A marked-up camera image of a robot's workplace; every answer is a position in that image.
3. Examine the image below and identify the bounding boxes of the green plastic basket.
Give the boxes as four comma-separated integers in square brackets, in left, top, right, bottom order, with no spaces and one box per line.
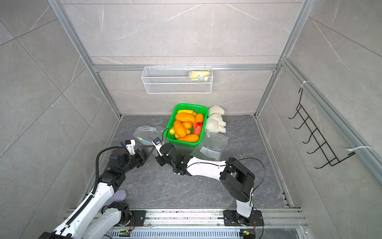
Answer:
[164,104,209,147]

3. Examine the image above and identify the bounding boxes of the metal base rail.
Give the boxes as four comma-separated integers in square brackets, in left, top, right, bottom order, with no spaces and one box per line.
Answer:
[56,209,312,239]

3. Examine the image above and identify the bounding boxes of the orange mango at basket front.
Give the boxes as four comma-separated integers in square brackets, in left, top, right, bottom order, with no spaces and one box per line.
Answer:
[177,134,200,143]

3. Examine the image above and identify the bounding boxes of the black wall hook rack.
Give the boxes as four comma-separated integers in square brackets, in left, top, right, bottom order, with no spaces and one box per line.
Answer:
[288,88,356,169]

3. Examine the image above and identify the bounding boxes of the red mango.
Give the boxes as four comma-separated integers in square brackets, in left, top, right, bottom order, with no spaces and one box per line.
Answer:
[193,122,203,135]

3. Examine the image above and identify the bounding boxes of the orange mango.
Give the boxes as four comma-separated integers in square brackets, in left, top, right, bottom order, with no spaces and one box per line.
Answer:
[174,120,187,137]
[177,134,200,143]
[175,113,196,123]

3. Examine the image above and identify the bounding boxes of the grey purple cloth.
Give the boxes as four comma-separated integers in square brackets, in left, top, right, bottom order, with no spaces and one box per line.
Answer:
[103,190,127,207]

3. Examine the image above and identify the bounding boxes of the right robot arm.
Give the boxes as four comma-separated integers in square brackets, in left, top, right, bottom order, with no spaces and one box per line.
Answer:
[153,137,265,227]

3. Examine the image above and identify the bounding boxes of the white plush toy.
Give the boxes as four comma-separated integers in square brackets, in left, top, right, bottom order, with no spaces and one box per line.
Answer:
[205,105,226,134]

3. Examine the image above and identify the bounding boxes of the white wire wall basket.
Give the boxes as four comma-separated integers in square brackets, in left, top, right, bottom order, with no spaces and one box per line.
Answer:
[141,66,213,94]

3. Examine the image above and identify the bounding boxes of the yellow sponge in wire basket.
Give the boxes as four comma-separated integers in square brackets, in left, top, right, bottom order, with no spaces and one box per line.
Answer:
[189,70,211,81]

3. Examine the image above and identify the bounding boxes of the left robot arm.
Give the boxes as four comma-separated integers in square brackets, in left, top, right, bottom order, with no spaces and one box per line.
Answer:
[40,140,154,239]

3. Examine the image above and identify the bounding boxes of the clear zip-top bag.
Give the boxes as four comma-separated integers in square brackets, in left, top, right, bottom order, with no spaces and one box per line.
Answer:
[199,132,228,161]
[133,125,165,145]

